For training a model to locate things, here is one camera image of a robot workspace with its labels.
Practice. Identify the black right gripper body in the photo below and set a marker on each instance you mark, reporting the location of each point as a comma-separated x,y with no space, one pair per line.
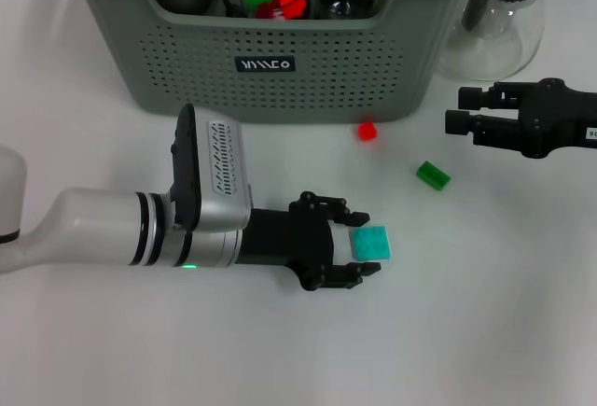
564,121

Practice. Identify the teal square plate brick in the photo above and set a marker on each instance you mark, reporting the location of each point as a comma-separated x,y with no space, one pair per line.
370,243

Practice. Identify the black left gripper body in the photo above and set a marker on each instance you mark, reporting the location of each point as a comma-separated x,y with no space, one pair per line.
289,242

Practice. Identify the silver vented wrist camera box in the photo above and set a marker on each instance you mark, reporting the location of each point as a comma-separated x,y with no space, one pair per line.
224,168

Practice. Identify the glass carafe black lid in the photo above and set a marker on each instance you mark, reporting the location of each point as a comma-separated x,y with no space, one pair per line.
499,37

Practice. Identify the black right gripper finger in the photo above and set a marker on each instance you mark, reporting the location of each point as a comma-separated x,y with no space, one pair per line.
470,98
457,122

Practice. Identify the red sloped brick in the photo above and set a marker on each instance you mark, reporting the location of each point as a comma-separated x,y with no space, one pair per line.
297,8

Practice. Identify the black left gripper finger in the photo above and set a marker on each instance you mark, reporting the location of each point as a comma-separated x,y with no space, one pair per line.
350,275
342,214

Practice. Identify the white long brick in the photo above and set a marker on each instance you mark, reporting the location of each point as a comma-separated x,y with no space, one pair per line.
279,16

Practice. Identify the grey-green perforated storage bin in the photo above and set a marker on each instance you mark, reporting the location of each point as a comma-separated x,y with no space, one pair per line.
326,74

